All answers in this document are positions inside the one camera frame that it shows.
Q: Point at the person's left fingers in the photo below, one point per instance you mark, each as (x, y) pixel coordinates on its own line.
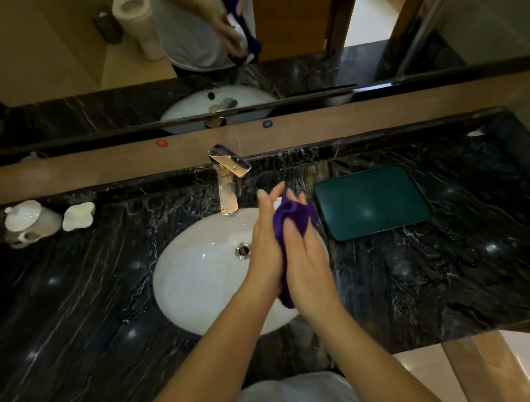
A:
(273, 198)

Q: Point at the person's white shirt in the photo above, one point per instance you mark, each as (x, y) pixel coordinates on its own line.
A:
(298, 389)

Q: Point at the person's right hand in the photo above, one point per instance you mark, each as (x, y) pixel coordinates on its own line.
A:
(309, 269)

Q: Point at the dark green rectangular tray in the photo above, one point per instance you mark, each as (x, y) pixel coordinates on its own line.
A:
(372, 203)

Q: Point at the white flower-shaped ceramic dish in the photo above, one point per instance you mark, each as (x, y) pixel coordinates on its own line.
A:
(78, 216)

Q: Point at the person's left hand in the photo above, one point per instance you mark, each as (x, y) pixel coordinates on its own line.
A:
(263, 252)

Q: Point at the wall mirror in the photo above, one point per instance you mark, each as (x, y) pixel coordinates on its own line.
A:
(124, 62)

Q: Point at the person's left forearm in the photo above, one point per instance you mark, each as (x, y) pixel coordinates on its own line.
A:
(215, 348)

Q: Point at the white oval sink basin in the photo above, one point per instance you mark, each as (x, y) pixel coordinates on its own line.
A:
(198, 273)

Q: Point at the person's right thumb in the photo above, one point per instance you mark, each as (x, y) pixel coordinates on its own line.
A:
(293, 237)

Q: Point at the chrome faucet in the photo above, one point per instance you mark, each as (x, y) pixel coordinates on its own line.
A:
(228, 182)

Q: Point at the purple cleaning cloth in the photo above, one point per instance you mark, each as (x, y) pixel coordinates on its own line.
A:
(292, 213)

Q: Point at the person's right forearm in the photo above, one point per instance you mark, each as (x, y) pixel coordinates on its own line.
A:
(372, 356)

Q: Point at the white ceramic lidded pot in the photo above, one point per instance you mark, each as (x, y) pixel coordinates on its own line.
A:
(29, 223)

